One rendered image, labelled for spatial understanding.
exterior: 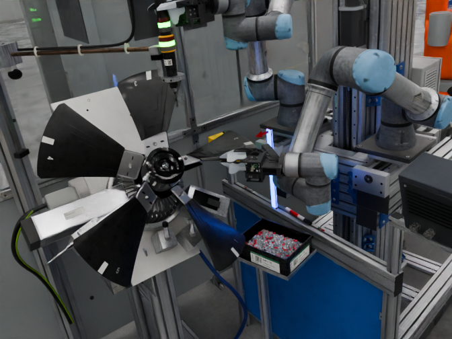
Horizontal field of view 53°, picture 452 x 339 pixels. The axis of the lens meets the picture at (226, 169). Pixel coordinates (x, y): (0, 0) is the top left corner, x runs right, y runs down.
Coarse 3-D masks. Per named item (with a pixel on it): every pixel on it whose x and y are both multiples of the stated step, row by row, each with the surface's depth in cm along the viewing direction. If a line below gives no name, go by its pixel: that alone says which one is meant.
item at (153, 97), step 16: (128, 80) 150; (144, 80) 149; (160, 80) 148; (128, 96) 149; (144, 96) 147; (160, 96) 145; (144, 112) 146; (160, 112) 144; (144, 128) 145; (160, 128) 142
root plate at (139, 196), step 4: (144, 184) 133; (148, 184) 135; (140, 188) 132; (144, 188) 134; (148, 188) 135; (140, 192) 132; (148, 192) 136; (152, 192) 138; (136, 196) 131; (140, 196) 132; (144, 196) 134; (152, 196) 138; (140, 200) 133; (144, 200) 135; (148, 200) 136; (152, 200) 138; (144, 204) 135; (148, 204) 137; (152, 204) 139; (148, 208) 137; (148, 212) 138
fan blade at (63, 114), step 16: (64, 112) 129; (48, 128) 128; (64, 128) 129; (80, 128) 130; (96, 128) 131; (48, 144) 129; (64, 144) 130; (80, 144) 131; (96, 144) 132; (112, 144) 133; (64, 160) 131; (80, 160) 133; (96, 160) 134; (112, 160) 135; (48, 176) 132; (64, 176) 133; (80, 176) 135; (96, 176) 136; (112, 176) 137
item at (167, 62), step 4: (164, 52) 128; (168, 52) 128; (172, 52) 128; (164, 56) 129; (168, 56) 128; (172, 56) 129; (164, 60) 129; (168, 60) 129; (172, 60) 129; (164, 64) 130; (168, 64) 129; (172, 64) 129; (176, 64) 131; (168, 68) 130; (172, 68) 130; (176, 68) 131; (168, 72) 131; (172, 72) 130; (176, 72) 131; (168, 76) 131; (172, 76) 131; (172, 84) 132; (176, 84) 133
